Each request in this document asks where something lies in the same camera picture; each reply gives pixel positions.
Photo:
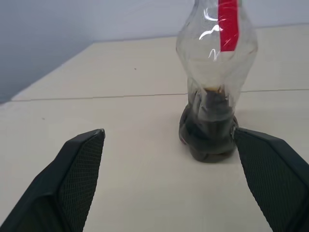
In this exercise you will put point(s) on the clear bottle with yellow cap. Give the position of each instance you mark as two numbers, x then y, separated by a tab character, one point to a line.
212	72

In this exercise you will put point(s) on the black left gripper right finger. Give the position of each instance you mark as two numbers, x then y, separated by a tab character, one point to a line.
275	174

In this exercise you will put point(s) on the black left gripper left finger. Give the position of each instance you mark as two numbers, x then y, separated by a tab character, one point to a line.
62	183

